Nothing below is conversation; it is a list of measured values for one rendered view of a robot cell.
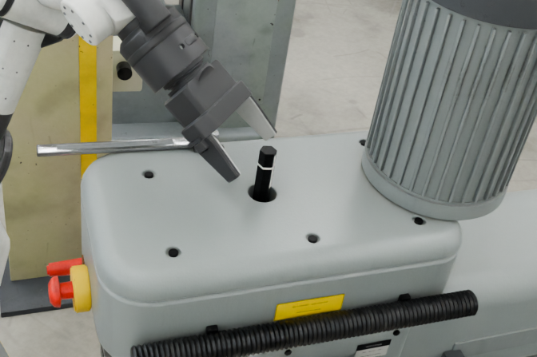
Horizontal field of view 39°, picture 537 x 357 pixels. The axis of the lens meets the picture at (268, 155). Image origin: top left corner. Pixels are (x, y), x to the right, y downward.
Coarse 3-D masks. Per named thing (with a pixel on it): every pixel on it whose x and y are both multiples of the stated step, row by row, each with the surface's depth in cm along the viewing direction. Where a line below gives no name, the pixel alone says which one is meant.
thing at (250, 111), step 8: (248, 104) 99; (256, 104) 98; (240, 112) 100; (248, 112) 99; (256, 112) 99; (248, 120) 100; (256, 120) 99; (264, 120) 99; (256, 128) 100; (264, 128) 99; (272, 128) 99; (264, 136) 100; (272, 136) 99
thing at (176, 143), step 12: (216, 132) 106; (48, 144) 99; (60, 144) 99; (72, 144) 99; (84, 144) 99; (96, 144) 100; (108, 144) 100; (120, 144) 100; (132, 144) 101; (144, 144) 101; (156, 144) 102; (168, 144) 102; (180, 144) 102; (48, 156) 97
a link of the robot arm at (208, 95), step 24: (168, 48) 89; (192, 48) 90; (144, 72) 91; (168, 72) 90; (192, 72) 92; (216, 72) 94; (192, 96) 90; (216, 96) 92; (240, 96) 95; (192, 120) 92; (216, 120) 90; (192, 144) 91
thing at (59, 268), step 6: (78, 258) 109; (54, 264) 107; (60, 264) 107; (66, 264) 107; (72, 264) 107; (78, 264) 108; (48, 270) 107; (54, 270) 107; (60, 270) 107; (66, 270) 107
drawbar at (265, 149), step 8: (264, 152) 93; (272, 152) 93; (264, 160) 93; (272, 160) 93; (256, 176) 96; (264, 176) 95; (256, 184) 96; (264, 184) 96; (256, 192) 97; (264, 192) 96; (256, 200) 97; (264, 200) 97
